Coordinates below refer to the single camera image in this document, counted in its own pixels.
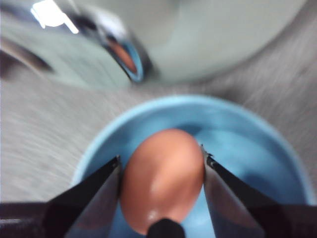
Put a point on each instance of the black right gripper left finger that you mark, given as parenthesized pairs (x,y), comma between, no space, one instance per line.
(81,203)

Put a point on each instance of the pale green electric steamer pot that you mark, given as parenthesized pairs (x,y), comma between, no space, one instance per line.
(213,37)

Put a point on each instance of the brown egg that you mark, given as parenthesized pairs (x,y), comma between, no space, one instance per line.
(163,178)

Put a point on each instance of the blue ribbed bowl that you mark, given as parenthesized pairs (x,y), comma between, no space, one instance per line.
(247,153)

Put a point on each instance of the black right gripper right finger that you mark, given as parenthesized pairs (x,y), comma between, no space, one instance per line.
(242,205)

